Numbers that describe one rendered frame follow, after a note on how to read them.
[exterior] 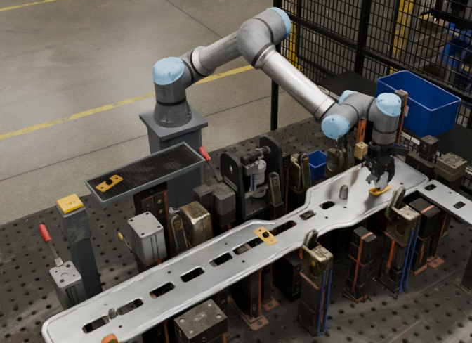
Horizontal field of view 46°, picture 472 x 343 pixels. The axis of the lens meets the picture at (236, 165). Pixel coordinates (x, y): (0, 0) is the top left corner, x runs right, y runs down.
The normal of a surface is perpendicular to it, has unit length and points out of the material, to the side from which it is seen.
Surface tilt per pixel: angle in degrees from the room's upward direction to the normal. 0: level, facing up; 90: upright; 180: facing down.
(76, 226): 90
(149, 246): 90
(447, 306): 0
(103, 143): 0
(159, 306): 0
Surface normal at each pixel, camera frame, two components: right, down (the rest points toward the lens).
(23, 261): -0.02, -0.81
